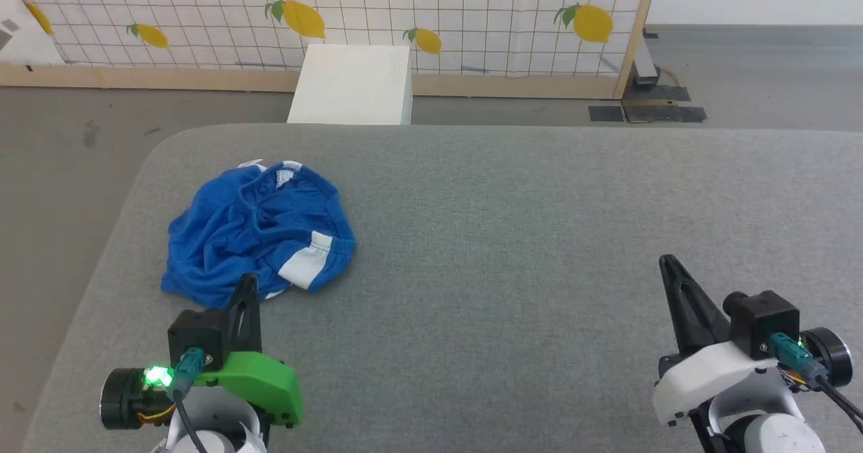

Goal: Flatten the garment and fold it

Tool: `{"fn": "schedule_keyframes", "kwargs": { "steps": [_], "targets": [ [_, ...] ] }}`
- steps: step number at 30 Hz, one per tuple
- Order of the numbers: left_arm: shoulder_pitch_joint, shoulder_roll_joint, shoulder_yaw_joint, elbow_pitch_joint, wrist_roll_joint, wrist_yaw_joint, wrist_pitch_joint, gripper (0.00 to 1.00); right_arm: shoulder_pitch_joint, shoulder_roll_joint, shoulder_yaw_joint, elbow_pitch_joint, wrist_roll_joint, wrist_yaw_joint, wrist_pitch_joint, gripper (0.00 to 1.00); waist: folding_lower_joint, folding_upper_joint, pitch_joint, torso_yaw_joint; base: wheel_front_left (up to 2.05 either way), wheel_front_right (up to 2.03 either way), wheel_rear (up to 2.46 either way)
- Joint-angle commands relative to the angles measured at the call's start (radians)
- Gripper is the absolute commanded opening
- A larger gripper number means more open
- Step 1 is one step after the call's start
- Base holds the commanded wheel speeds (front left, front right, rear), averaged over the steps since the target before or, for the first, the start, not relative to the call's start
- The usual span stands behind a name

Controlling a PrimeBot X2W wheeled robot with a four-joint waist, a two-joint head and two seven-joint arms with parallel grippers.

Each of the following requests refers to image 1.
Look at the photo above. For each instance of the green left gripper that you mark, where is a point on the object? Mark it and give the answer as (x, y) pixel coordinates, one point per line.
(270, 382)

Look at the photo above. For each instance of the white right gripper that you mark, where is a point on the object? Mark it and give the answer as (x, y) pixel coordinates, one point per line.
(708, 372)

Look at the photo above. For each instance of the blue white shorts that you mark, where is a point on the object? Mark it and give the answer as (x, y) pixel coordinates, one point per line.
(243, 237)

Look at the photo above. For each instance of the small black floor mat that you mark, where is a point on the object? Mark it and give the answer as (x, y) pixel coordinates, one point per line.
(605, 114)

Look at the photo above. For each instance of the white box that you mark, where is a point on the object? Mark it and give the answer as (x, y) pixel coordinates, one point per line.
(354, 82)

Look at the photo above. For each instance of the lemon print partition screen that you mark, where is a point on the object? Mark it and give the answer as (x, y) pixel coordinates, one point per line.
(202, 8)

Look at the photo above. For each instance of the white board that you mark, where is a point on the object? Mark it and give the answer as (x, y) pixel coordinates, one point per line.
(23, 42)

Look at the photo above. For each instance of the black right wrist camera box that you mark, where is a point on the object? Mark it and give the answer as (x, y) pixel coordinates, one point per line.
(765, 318)

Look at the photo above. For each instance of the large black base plate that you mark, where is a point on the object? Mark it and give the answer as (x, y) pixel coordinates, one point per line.
(664, 113)

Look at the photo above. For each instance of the grey metal support post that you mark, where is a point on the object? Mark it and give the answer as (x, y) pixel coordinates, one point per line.
(645, 62)

